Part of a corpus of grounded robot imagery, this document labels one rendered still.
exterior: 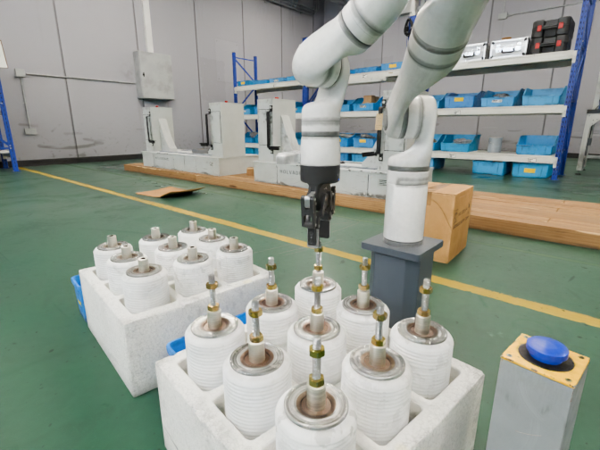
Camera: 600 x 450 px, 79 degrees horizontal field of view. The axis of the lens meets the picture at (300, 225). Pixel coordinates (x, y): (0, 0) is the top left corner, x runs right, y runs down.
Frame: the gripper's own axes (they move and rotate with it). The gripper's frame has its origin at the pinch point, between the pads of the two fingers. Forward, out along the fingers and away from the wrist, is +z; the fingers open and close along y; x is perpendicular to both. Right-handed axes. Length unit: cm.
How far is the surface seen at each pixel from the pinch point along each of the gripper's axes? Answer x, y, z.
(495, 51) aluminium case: -58, 442, -104
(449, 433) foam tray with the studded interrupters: -26.4, -17.0, 22.2
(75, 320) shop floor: 77, 0, 36
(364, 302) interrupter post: -10.9, -6.2, 9.4
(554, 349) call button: -35.2, -22.5, 2.6
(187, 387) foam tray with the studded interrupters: 11.4, -28.0, 17.6
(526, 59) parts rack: -89, 426, -92
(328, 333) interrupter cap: -7.6, -17.1, 10.2
